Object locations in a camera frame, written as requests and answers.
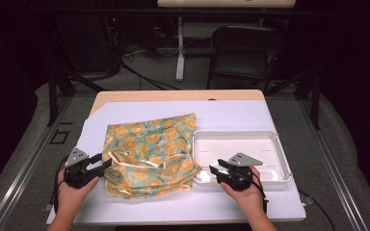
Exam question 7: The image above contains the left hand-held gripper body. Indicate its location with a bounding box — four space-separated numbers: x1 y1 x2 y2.
63 147 93 190

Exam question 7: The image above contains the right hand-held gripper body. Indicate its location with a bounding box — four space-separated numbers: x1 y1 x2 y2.
217 152 264 193

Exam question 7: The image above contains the white plastic tray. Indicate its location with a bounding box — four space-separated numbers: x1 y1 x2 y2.
192 129 293 185

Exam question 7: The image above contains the orange print cloth bag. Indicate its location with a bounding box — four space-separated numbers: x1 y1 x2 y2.
101 113 202 200

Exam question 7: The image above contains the person's left hand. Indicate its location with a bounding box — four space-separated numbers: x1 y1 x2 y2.
57 168 100 210

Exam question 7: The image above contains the person's right hand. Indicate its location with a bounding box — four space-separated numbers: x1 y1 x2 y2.
221 166 266 215

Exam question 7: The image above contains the black metal stand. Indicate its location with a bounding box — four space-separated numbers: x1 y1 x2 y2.
264 68 322 131
46 66 107 127

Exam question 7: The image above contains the white desk leg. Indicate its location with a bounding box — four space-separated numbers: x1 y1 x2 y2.
175 16 186 83

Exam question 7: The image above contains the black folding chair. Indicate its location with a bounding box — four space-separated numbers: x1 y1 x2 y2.
206 24 285 94

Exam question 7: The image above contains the light desk top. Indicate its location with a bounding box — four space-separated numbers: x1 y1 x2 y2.
156 0 297 9

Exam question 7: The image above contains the left hand-held gripper black cable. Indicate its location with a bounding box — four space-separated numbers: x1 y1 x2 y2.
51 155 70 215

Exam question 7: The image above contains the hand-held gripper black cable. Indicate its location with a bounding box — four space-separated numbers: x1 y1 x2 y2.
251 167 269 215
51 155 70 215

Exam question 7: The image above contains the right hand-held gripper black cable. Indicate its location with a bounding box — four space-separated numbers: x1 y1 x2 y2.
251 167 269 215

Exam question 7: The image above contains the aluminium frame rail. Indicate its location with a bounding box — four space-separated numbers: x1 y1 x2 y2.
0 95 75 231
297 99 369 231

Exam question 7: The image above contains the black cable beside table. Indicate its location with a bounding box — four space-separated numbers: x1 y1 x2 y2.
298 189 336 231

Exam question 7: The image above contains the black floor cable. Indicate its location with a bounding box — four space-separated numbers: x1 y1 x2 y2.
119 62 181 91

